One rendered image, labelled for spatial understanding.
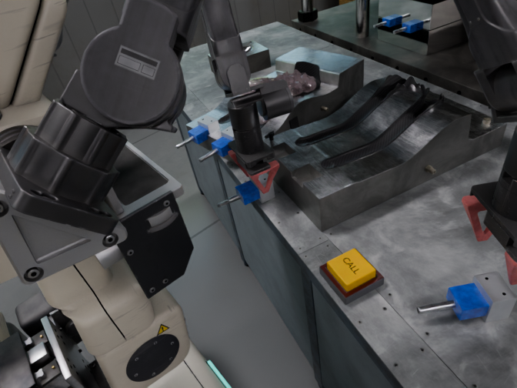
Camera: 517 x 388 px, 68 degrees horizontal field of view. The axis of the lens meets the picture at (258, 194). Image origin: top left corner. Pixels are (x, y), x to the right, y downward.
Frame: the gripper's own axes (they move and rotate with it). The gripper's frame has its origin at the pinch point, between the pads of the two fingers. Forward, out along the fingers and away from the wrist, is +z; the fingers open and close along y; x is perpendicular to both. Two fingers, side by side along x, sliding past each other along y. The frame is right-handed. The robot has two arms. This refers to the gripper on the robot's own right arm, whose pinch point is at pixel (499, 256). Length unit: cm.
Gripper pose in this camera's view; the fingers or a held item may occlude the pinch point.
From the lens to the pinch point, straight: 61.9
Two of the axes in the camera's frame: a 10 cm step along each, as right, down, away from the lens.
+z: 1.4, 7.7, 6.3
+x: -9.9, 1.7, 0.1
